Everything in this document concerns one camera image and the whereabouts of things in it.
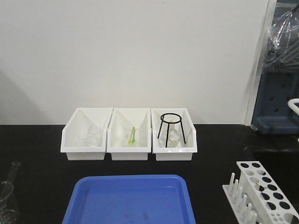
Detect white gooseneck lab faucet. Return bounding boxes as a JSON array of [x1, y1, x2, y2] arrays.
[[287, 98, 299, 116]]

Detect right white storage bin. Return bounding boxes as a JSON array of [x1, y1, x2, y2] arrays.
[[150, 108, 197, 161]]

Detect clear plastic bag of pegs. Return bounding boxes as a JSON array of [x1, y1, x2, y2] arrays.
[[263, 0, 299, 73]]

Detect clear glass beaker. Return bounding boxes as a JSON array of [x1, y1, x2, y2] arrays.
[[0, 181, 20, 224]]

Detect glassware in left bin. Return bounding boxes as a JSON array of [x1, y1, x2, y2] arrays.
[[75, 126, 102, 147]]

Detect left white storage bin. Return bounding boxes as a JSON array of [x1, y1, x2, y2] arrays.
[[60, 108, 113, 161]]

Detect glass beaker in middle bin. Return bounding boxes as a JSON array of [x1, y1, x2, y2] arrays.
[[122, 125, 141, 147]]

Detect white storage bin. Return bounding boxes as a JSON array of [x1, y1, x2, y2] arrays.
[[60, 108, 113, 161], [150, 108, 197, 161], [107, 108, 152, 161]]

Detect grey pegboard drying rack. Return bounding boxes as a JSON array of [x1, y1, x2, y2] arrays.
[[251, 0, 299, 135]]

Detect blue plastic tray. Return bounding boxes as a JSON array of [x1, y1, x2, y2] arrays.
[[63, 175, 196, 224]]

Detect clear glass test tube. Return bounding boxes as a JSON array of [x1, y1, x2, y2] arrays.
[[7, 161, 21, 184]]

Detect middle white storage bin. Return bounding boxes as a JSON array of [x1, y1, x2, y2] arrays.
[[107, 108, 152, 161]]

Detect yellow green plastic sticks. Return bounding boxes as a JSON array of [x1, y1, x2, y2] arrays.
[[128, 127, 136, 144]]

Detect glass flask in right bin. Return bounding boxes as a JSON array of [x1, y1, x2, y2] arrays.
[[166, 120, 180, 148]]

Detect black wire tripod stand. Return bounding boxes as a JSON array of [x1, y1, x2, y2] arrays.
[[157, 112, 187, 148]]

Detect white test tube rack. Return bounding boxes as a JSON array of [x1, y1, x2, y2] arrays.
[[222, 161, 299, 224]]

